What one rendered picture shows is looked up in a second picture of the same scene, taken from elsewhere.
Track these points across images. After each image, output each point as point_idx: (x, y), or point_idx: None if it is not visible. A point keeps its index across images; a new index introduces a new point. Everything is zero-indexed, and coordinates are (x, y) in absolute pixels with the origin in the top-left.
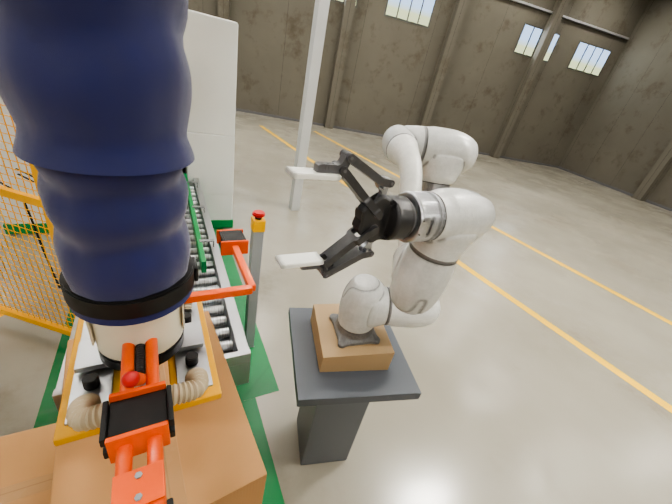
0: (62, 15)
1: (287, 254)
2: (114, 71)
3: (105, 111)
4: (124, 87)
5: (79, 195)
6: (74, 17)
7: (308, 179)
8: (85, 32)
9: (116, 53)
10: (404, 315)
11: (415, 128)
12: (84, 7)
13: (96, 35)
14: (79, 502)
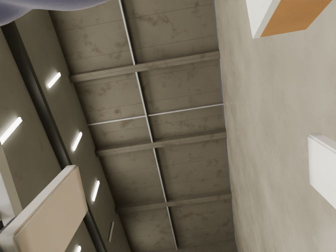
0: (19, 16)
1: (323, 148)
2: (40, 5)
3: (87, 2)
4: (52, 1)
5: None
6: (14, 15)
7: (76, 229)
8: (20, 9)
9: (20, 3)
10: None
11: None
12: (0, 17)
13: (15, 6)
14: None
